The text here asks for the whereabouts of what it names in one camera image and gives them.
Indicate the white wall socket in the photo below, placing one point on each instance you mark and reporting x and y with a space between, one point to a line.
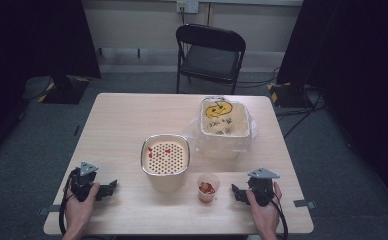
187 6

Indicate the black curtain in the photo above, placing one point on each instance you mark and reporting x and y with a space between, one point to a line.
355 66
32 46

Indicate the person's right hand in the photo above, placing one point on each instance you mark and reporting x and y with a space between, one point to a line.
264 216

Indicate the black folding chair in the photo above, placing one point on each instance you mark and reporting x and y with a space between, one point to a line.
210 60

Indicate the clear cup with red scraps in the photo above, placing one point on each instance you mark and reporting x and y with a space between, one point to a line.
208 191

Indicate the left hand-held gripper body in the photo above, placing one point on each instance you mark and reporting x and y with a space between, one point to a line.
83 181

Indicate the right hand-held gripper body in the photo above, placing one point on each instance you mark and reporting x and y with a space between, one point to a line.
262 186

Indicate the black stand base striped tape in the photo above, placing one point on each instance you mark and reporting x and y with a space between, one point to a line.
65 90
287 93

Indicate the person's left hand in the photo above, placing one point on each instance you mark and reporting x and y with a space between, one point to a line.
80 210

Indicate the clear plastic food container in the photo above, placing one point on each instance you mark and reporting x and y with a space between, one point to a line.
224 123

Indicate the grey table clamp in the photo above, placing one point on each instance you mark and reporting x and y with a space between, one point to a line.
304 203
49 210

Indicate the beige bin with perforated strainer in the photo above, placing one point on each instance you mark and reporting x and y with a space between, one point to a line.
165 159

